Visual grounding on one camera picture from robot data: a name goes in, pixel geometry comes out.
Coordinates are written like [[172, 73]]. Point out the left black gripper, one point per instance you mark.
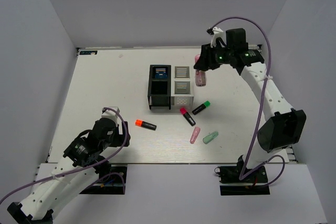
[[121, 139]]

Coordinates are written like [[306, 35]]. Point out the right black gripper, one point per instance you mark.
[[206, 58]]

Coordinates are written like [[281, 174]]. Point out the pink cap glitter bottle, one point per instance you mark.
[[200, 78]]

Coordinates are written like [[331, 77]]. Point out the orange cap black highlighter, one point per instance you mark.
[[145, 125]]

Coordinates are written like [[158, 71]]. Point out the blue ink jar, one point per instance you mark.
[[160, 75]]

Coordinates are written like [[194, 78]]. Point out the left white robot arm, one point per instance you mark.
[[80, 167]]

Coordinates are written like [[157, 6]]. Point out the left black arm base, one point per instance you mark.
[[111, 185]]

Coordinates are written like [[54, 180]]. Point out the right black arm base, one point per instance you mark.
[[231, 185]]

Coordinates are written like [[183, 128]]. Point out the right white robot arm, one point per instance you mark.
[[283, 124]]

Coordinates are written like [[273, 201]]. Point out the white slotted organizer box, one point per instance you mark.
[[182, 87]]

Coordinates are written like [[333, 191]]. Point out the green cap black highlighter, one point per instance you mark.
[[201, 107]]

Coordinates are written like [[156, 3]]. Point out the red cap black highlighter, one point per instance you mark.
[[187, 116]]

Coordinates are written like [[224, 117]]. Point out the black slotted organizer box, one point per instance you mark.
[[159, 90]]

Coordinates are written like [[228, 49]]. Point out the pink correction tape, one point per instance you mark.
[[195, 134]]

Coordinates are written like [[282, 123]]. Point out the green correction tape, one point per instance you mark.
[[211, 136]]

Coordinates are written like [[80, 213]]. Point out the left blue corner label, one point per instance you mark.
[[88, 52]]

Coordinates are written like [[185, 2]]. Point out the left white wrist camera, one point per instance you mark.
[[111, 113]]

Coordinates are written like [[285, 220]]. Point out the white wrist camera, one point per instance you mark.
[[111, 113], [216, 37]]

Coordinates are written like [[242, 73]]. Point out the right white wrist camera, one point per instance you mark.
[[216, 37]]

